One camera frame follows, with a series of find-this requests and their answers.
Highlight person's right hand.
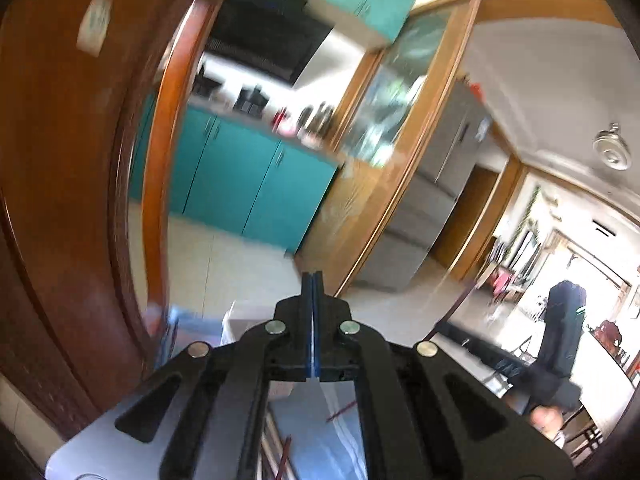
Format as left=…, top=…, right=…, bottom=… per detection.
left=529, top=405, right=565, bottom=448

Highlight blue striped table cloth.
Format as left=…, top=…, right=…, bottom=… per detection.
left=150, top=303, right=371, bottom=480

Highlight black range hood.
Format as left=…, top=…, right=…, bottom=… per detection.
left=205, top=0, right=332, bottom=86

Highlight teal lower kitchen cabinets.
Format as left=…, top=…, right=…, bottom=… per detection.
left=129, top=91, right=346, bottom=256

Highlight glass sliding door wooden frame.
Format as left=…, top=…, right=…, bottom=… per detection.
left=296, top=0, right=482, bottom=296

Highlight wooden interior door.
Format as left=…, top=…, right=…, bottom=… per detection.
left=430, top=166, right=499, bottom=269

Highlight silver refrigerator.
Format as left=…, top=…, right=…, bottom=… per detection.
left=354, top=81, right=496, bottom=292

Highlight maroon chopstick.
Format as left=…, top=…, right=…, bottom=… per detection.
left=326, top=400, right=357, bottom=424

